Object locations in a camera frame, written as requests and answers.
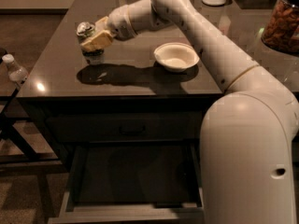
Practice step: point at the clear plastic water bottle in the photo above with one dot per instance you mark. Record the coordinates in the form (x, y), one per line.
(16, 73)

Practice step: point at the closed top left drawer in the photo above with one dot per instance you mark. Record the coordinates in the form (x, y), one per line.
(124, 127)

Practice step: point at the open middle drawer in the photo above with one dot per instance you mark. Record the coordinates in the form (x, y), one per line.
(133, 183)

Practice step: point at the green white 7up can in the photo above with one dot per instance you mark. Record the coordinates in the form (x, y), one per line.
(85, 33)

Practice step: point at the white paper bowl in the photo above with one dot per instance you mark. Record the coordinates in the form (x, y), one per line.
(176, 57)

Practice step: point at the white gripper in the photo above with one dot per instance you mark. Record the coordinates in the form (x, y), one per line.
(118, 22)

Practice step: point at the dark side table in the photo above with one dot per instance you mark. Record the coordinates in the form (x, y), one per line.
(8, 131)

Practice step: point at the jar of brown snacks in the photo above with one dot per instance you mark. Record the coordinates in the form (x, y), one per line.
(282, 31)

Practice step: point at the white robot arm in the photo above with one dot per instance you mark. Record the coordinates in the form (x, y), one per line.
(246, 136)

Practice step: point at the dark counter cabinet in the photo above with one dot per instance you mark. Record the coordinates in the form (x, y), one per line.
(128, 80)

